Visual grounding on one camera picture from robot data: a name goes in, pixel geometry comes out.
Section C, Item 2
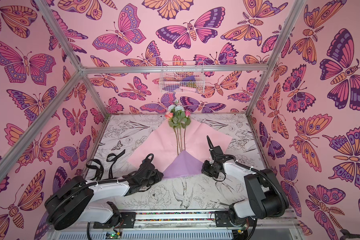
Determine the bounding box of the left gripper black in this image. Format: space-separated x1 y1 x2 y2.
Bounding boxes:
140 169 166 189

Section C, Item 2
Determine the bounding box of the purple pink wrapping paper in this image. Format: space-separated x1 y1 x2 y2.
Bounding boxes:
128 120 233 179

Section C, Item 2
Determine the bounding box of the small pink fake rose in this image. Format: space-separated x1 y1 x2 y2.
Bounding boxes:
183 110 191 150

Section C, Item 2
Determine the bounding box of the orange pink fake rose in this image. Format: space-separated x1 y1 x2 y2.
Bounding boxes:
165 112 180 155

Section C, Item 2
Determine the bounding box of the white fake flower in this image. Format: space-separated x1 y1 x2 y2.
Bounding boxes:
168 100 185 153

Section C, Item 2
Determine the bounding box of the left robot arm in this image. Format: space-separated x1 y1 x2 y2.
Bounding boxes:
45 154 164 231

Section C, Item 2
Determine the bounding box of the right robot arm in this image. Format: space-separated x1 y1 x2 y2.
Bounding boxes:
202 146 289 226

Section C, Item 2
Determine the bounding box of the black printed ribbon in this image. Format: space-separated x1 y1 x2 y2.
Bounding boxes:
86 150 126 181

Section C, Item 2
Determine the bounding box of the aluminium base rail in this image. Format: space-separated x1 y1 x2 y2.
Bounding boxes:
45 209 305 240

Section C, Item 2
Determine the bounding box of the white wire basket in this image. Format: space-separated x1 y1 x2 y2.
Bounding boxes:
158 61 206 94

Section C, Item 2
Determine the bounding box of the aluminium frame structure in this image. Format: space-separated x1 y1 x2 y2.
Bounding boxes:
0 0 307 240

